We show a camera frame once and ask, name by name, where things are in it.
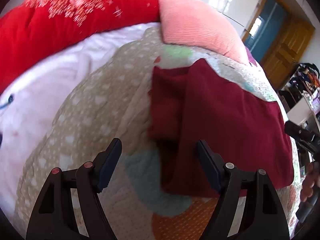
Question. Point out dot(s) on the wooden door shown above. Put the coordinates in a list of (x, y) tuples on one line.
[(280, 61)]

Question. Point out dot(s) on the right hand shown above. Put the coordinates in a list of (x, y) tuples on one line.
[(311, 179)]

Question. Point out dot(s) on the purple pillow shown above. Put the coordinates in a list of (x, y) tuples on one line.
[(251, 59)]

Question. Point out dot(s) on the pink ribbed pillow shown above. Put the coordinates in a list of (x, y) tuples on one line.
[(194, 23)]

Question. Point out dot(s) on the dark red garment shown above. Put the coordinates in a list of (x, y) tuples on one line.
[(194, 103)]

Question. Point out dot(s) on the red floral pillow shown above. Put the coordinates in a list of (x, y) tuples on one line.
[(37, 29)]

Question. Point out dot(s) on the white fleece blanket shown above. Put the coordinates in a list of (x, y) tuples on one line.
[(39, 93)]

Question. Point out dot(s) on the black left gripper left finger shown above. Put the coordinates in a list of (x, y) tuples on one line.
[(68, 206)]

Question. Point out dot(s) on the heart patterned quilt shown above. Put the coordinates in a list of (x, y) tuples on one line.
[(114, 102)]

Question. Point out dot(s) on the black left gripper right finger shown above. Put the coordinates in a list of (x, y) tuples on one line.
[(263, 216)]

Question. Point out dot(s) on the teal door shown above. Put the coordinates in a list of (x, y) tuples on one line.
[(265, 29)]

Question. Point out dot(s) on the cluttered shelf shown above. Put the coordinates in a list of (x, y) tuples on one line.
[(304, 82)]

